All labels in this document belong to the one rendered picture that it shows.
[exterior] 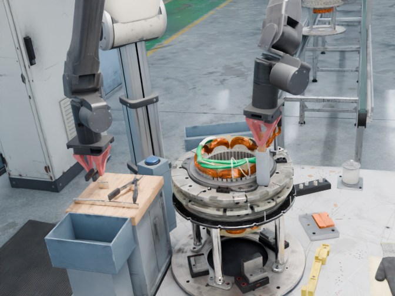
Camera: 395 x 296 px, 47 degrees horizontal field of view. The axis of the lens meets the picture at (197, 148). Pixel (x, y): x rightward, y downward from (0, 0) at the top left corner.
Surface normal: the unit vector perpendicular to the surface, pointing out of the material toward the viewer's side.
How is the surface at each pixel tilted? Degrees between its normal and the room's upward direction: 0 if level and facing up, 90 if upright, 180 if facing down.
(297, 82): 93
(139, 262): 90
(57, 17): 90
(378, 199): 0
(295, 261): 0
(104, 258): 90
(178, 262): 0
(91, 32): 116
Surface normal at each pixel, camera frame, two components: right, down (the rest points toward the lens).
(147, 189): -0.09, -0.90
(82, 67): 0.51, 0.69
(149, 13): 0.57, 0.31
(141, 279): -0.27, 0.44
